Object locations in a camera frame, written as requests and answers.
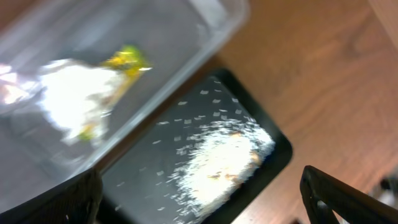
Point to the yellow green snack wrapper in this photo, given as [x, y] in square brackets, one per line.
[129, 64]

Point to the black rectangular tray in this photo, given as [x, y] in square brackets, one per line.
[140, 186]

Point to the white tissue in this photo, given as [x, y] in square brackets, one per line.
[75, 98]

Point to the spilled rice pile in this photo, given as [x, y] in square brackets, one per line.
[224, 154]

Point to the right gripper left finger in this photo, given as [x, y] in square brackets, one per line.
[76, 200]

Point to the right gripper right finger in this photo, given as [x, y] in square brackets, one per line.
[324, 196]

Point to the clear plastic bin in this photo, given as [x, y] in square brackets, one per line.
[176, 37]

